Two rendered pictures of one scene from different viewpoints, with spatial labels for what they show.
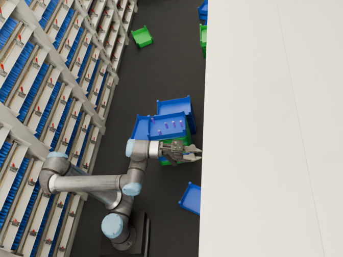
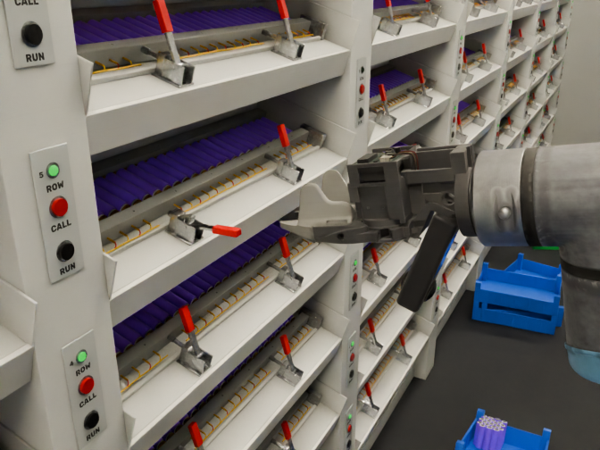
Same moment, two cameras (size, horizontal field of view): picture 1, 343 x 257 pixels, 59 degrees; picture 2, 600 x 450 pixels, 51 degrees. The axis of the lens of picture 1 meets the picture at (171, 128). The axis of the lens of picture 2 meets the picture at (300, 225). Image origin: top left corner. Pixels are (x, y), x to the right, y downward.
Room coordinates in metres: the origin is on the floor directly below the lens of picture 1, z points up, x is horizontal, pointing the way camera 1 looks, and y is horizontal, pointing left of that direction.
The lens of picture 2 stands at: (1.47, -0.01, 1.24)
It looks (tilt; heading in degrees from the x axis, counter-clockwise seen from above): 22 degrees down; 187
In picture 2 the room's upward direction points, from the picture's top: straight up
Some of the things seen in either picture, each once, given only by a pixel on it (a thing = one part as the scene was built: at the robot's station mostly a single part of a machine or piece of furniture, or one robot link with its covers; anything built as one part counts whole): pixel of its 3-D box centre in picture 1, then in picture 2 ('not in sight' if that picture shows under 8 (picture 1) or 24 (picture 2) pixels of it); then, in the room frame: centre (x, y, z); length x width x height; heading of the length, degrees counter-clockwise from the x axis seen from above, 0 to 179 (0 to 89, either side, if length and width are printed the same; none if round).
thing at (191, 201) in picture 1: (201, 201); not in sight; (1.01, -0.03, 0.04); 0.30 x 0.20 x 0.08; 46
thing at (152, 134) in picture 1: (166, 125); not in sight; (1.53, 0.03, 0.44); 0.30 x 0.20 x 0.08; 76
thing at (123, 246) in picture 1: (122, 234); not in sight; (0.90, 0.60, 0.19); 0.19 x 0.19 x 0.10
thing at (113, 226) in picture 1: (115, 227); not in sight; (0.92, 0.60, 0.32); 0.17 x 0.15 x 0.18; 155
